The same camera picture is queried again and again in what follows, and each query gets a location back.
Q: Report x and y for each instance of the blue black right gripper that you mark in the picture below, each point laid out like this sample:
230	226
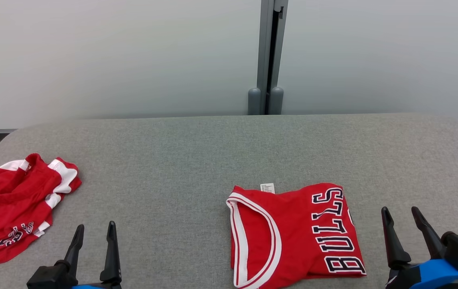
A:
425	275

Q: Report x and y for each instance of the grey vertical partition post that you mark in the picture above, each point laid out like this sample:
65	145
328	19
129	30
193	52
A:
271	52

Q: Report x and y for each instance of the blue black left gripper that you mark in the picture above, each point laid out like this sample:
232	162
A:
92	286

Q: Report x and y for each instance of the grey wall base rail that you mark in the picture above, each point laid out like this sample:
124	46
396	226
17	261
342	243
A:
0	131

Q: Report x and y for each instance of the red white basketball shorts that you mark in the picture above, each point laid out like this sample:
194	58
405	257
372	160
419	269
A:
12	200

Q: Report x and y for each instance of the grey fabric table pad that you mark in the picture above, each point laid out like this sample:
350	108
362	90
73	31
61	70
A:
173	160

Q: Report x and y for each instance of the red Bulls basketball jersey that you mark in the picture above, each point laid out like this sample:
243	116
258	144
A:
301	241

